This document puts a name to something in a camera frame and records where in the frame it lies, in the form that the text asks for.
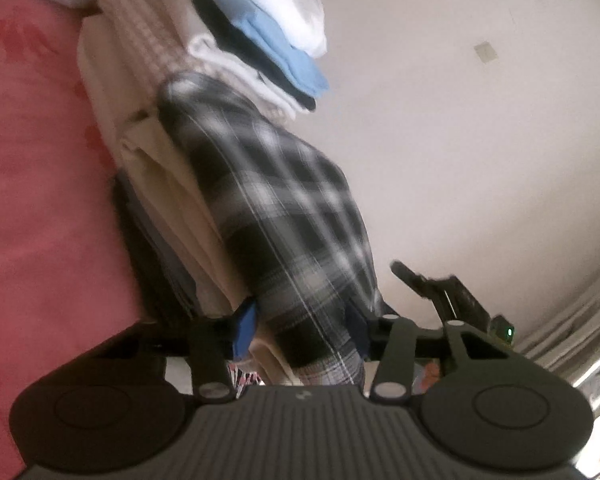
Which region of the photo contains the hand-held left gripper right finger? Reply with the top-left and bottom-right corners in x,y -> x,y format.
344,304 -> 512,404

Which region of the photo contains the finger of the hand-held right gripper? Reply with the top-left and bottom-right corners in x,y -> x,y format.
390,260 -> 458,307

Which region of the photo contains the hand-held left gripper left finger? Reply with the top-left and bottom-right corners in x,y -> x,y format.
100,297 -> 258,404

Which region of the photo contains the black white plaid shirt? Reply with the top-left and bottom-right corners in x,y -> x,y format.
157,72 -> 385,387

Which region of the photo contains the pale curtain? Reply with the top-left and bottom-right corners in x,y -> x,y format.
517,255 -> 600,471

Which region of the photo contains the pink floral bedsheet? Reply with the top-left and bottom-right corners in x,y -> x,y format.
0,0 -> 266,478

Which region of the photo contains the dark folded cloth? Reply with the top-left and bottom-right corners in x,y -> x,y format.
200,0 -> 318,112

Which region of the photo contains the beige folded blanket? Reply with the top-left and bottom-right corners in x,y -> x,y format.
186,35 -> 307,122

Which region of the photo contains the blue printed folded cloth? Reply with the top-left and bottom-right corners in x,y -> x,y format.
182,0 -> 332,102

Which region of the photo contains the white folded cloth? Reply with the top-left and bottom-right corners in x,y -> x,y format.
257,0 -> 329,59

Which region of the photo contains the pink checkered folded blanket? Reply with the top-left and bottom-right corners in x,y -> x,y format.
96,0 -> 222,112

